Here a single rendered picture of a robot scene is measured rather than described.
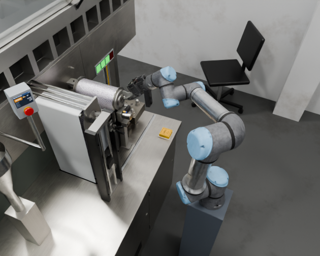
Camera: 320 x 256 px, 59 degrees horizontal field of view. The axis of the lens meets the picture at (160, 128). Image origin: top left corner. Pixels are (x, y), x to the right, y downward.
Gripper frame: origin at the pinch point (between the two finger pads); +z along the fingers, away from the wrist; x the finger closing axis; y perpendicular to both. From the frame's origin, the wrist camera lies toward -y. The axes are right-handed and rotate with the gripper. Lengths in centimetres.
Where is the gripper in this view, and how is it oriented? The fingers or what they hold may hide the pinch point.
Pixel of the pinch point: (126, 97)
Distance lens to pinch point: 159.4
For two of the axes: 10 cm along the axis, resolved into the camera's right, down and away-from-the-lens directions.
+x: -3.7, 6.6, -6.5
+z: -7.2, 2.3, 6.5
